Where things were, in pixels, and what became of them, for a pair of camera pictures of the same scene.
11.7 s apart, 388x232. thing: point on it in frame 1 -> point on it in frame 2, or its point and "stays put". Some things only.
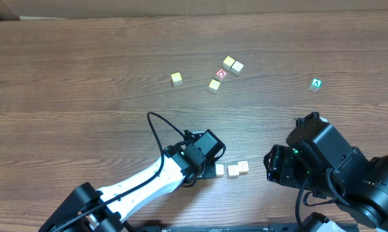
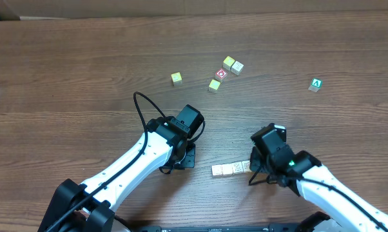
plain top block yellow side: (236, 67) stays put
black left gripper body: (209, 167) -> (187, 159)
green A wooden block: (316, 85) stays put
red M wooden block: (220, 169) stays put
